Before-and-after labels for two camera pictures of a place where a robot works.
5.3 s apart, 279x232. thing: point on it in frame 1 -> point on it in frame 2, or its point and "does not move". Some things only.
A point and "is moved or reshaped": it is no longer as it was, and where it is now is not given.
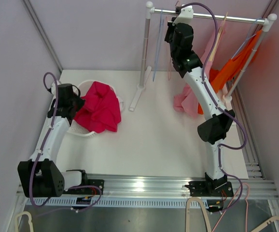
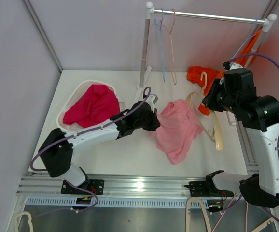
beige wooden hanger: x=220 y=31 is moved or reshaped
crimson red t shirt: x=101 y=111 does not move
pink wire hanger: x=169 y=78 is moved or reshaped
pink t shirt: x=185 y=102 -> x=179 y=124
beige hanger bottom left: x=30 y=220 does not move
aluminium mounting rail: x=147 y=191 does not move
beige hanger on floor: x=187 y=229 does not move
